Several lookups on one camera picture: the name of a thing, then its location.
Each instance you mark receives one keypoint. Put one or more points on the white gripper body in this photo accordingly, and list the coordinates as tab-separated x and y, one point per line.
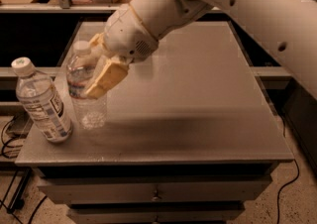
127	35

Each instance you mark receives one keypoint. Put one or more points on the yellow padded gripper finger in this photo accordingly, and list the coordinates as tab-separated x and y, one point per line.
107	74
98	48

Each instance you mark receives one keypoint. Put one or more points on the clear water bottle red label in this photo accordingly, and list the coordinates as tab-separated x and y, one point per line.
90	112

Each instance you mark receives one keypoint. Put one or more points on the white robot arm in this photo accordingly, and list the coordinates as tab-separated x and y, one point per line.
285	29

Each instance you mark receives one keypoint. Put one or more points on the plastic bottle blue white label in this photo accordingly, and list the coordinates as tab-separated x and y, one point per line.
39	97

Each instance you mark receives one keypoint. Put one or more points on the grey drawer cabinet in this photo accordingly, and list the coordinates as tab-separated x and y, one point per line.
190	123

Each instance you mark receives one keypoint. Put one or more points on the round drawer knob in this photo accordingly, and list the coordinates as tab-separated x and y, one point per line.
156	198

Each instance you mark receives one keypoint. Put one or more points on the black stand leg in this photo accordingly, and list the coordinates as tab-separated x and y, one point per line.
22	176

